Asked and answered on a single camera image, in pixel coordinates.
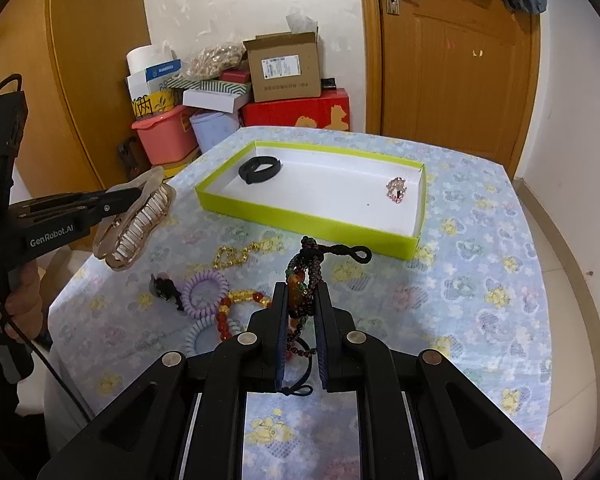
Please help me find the yellow patterned box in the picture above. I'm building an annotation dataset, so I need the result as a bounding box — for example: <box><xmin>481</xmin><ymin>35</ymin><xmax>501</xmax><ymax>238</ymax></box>
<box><xmin>131</xmin><ymin>88</ymin><xmax>182</xmax><ymax>120</ymax></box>

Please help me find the black cord turquoise bead bracelet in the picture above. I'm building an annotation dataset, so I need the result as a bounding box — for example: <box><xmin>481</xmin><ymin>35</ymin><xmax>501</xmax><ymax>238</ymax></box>
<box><xmin>278</xmin><ymin>336</ymin><xmax>319</xmax><ymax>398</ymax></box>

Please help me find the small black hair clip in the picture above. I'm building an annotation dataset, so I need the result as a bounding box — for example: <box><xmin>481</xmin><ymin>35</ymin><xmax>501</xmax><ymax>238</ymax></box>
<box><xmin>149</xmin><ymin>273</ymin><xmax>184</xmax><ymax>312</ymax></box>

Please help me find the pink plastic bin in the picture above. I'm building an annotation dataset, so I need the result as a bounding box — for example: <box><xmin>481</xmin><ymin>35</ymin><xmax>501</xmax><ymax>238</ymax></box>
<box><xmin>131</xmin><ymin>105</ymin><xmax>198</xmax><ymax>166</ymax></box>

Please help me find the green striped box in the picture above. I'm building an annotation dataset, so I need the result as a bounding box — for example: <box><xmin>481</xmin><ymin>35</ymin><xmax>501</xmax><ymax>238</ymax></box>
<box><xmin>163</xmin><ymin>77</ymin><xmax>251</xmax><ymax>96</ymax></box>

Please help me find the black band bracelet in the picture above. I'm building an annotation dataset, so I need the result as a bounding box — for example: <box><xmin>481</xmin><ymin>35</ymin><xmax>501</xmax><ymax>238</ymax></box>
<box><xmin>237</xmin><ymin>155</ymin><xmax>284</xmax><ymax>186</ymax></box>

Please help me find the white paper roll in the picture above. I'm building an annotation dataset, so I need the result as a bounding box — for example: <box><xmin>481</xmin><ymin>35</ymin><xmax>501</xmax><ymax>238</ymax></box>
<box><xmin>126</xmin><ymin>44</ymin><xmax>173</xmax><ymax>74</ymax></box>

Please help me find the light blue spiral hair tie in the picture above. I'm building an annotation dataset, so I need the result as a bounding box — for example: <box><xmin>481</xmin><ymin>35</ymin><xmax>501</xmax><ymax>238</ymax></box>
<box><xmin>184</xmin><ymin>313</ymin><xmax>244</xmax><ymax>357</ymax></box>

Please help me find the wooden door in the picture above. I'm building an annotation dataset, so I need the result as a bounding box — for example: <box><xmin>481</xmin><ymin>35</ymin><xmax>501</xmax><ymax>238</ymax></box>
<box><xmin>362</xmin><ymin>0</ymin><xmax>541</xmax><ymax>176</ymax></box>

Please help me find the red and gold bead bracelet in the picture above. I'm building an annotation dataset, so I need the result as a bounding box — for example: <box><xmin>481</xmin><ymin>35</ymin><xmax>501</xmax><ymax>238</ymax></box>
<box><xmin>215</xmin><ymin>288</ymin><xmax>274</xmax><ymax>344</ymax></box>

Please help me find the small red box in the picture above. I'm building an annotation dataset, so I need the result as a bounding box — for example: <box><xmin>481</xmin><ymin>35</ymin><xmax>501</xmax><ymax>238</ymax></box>
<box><xmin>220</xmin><ymin>70</ymin><xmax>251</xmax><ymax>84</ymax></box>

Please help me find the purple spiral hair tie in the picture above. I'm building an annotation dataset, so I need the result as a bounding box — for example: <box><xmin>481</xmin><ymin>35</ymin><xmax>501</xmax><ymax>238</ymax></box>
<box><xmin>180</xmin><ymin>268</ymin><xmax>231</xmax><ymax>320</ymax></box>

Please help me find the red gift box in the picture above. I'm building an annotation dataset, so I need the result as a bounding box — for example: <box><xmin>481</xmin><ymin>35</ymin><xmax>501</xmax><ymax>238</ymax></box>
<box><xmin>242</xmin><ymin>89</ymin><xmax>350</xmax><ymax>131</ymax></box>

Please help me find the white flat box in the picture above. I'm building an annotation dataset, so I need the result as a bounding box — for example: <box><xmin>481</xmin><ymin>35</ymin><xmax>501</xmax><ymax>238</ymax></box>
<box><xmin>182</xmin><ymin>89</ymin><xmax>251</xmax><ymax>114</ymax></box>

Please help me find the brown cardboard box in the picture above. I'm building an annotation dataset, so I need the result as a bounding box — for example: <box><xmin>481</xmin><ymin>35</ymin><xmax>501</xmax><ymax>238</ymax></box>
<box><xmin>244</xmin><ymin>32</ymin><xmax>322</xmax><ymax>103</ymax></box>

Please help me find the dark bead necklace amber pendant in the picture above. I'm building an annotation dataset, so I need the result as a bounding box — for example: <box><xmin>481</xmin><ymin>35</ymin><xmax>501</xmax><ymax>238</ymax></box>
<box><xmin>285</xmin><ymin>236</ymin><xmax>372</xmax><ymax>359</ymax></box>

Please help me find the gold chain bracelet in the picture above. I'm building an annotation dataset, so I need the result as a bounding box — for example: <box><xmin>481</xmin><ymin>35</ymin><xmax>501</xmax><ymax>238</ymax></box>
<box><xmin>212</xmin><ymin>235</ymin><xmax>285</xmax><ymax>271</ymax></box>

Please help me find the white blue label box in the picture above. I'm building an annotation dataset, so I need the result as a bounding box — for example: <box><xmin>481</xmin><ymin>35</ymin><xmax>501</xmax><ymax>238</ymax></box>
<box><xmin>126</xmin><ymin>58</ymin><xmax>182</xmax><ymax>101</ymax></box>

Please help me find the floral blue tablecloth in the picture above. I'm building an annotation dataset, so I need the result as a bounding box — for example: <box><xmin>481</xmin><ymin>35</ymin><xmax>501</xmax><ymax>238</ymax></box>
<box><xmin>47</xmin><ymin>124</ymin><xmax>554</xmax><ymax>480</ymax></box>

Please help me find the wooden wardrobe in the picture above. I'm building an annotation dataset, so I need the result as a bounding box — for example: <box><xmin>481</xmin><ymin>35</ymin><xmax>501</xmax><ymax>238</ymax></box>
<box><xmin>0</xmin><ymin>0</ymin><xmax>149</xmax><ymax>197</ymax></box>

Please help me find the person's left hand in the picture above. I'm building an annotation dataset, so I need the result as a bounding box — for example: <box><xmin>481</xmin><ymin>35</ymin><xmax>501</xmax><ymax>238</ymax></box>
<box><xmin>0</xmin><ymin>260</ymin><xmax>45</xmax><ymax>344</ymax></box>

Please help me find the green white shallow tray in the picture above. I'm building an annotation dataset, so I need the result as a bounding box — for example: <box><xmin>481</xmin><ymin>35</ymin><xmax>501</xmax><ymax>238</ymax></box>
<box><xmin>196</xmin><ymin>141</ymin><xmax>427</xmax><ymax>260</ymax></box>

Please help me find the lavender cylindrical container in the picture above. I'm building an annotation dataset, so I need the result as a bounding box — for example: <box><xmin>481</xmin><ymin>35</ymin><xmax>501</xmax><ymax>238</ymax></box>
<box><xmin>189</xmin><ymin>112</ymin><xmax>240</xmax><ymax>153</ymax></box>

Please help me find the bag of nuts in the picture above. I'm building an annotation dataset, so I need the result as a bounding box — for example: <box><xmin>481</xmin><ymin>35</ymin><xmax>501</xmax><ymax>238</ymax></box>
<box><xmin>183</xmin><ymin>42</ymin><xmax>246</xmax><ymax>80</ymax></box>

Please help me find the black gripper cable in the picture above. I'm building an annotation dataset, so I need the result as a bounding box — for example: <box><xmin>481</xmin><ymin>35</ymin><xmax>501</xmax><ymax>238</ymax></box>
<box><xmin>0</xmin><ymin>72</ymin><xmax>94</xmax><ymax>424</ymax></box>

